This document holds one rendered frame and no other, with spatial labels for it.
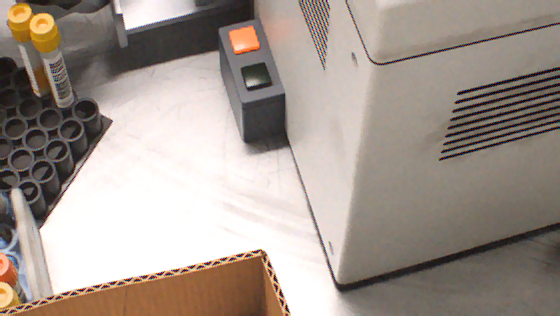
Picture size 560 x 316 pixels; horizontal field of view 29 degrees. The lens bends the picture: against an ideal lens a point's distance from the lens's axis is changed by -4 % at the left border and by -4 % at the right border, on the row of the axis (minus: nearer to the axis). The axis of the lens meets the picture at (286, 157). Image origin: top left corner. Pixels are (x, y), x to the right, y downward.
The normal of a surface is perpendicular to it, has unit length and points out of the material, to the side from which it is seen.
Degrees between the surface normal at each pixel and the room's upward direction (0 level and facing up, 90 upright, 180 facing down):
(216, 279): 87
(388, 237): 90
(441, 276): 0
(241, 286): 89
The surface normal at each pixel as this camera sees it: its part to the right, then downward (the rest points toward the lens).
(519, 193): 0.29, 0.85
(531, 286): 0.01, -0.47
